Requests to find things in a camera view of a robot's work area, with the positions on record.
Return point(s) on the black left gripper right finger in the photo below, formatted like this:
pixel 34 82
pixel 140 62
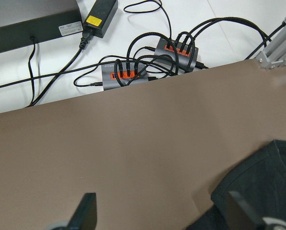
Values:
pixel 241 216

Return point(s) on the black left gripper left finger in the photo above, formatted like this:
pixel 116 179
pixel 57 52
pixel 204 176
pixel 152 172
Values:
pixel 84 217

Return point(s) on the black printed t-shirt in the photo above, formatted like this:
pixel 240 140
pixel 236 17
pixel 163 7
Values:
pixel 260 179

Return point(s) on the grey orange USB hub near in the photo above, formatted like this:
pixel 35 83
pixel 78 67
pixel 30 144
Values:
pixel 109 80

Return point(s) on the grey orange usb hub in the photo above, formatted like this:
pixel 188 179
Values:
pixel 109 80
pixel 184 55

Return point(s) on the grey orange USB hub far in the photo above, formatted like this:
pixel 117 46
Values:
pixel 184 55

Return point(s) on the black power adapter brick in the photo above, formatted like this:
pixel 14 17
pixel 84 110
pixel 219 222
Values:
pixel 100 17

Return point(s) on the long black device box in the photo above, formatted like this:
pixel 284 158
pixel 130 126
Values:
pixel 24 22

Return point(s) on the aluminium frame post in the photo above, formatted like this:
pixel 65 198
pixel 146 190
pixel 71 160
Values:
pixel 274 55

